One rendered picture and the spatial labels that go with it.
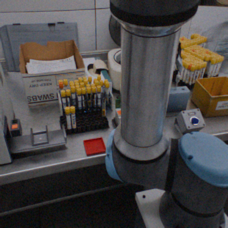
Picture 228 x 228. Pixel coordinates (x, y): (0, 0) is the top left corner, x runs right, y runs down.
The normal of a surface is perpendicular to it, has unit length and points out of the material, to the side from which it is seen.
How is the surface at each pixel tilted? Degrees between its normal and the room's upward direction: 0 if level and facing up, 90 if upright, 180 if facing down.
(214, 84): 90
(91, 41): 90
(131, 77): 97
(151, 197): 1
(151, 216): 1
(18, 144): 0
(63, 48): 88
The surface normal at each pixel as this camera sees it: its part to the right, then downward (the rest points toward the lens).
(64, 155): 0.02, -0.80
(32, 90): 0.24, 0.59
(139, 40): -0.44, 0.63
